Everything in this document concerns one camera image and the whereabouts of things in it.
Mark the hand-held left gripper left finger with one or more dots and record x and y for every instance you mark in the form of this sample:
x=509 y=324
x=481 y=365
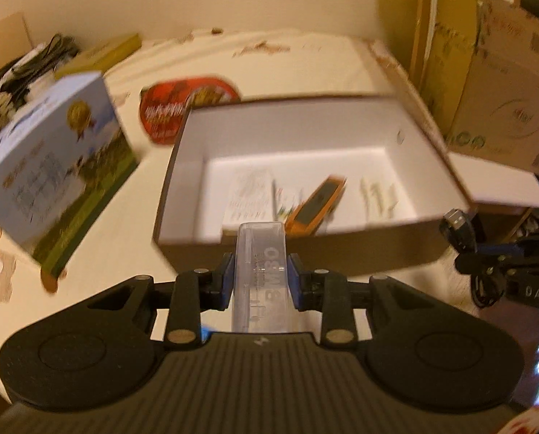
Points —
x=227 y=280

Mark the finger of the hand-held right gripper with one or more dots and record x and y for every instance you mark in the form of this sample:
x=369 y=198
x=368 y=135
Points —
x=482 y=263
x=500 y=247

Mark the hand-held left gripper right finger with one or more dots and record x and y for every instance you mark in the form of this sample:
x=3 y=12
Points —
x=295 y=280

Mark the orange handheld device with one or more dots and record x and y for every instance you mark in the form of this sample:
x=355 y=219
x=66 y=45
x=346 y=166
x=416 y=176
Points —
x=314 y=208

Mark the small printed card pack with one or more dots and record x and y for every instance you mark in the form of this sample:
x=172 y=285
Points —
x=287 y=203

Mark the white paper booklet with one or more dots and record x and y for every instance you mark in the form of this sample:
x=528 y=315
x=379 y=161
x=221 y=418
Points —
x=249 y=199

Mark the cream hair clip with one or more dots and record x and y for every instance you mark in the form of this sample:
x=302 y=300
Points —
x=378 y=196

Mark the white cardboard box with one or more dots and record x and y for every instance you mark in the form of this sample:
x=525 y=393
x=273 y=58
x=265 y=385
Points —
x=296 y=131

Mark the white shelf board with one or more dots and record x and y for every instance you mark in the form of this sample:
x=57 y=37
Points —
x=500 y=185

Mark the large brown cardboard box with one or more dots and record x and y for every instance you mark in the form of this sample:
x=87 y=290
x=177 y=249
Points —
x=509 y=99

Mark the red snack packet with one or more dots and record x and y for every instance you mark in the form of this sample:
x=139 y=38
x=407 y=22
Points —
x=174 y=104

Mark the blue printed carton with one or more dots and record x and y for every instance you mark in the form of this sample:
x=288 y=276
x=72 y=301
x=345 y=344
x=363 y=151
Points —
x=47 y=167

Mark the yellow cardboard sheets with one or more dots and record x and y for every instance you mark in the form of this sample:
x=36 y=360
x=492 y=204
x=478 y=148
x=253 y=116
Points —
x=450 y=31

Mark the yellow flat box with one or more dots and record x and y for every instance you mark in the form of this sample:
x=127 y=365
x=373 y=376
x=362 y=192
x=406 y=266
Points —
x=102 y=54

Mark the flat brown cardboard sheet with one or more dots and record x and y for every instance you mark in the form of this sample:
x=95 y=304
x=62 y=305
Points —
x=2 y=45

